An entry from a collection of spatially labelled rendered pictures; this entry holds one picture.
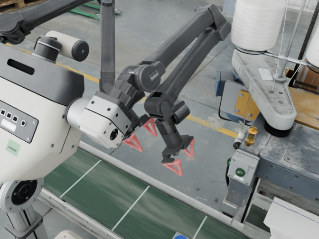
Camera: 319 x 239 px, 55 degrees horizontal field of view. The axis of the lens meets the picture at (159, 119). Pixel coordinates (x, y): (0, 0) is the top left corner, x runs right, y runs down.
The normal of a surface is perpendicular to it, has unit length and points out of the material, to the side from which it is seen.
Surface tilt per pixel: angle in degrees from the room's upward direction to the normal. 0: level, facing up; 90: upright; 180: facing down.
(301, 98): 0
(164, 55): 62
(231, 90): 90
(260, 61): 0
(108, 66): 30
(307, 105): 0
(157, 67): 68
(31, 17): 37
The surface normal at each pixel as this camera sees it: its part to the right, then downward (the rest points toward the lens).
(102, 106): -0.24, -0.41
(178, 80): 0.66, 0.07
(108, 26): 0.18, -0.24
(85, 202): 0.04, -0.78
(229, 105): -0.53, 0.52
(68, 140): 0.85, 0.36
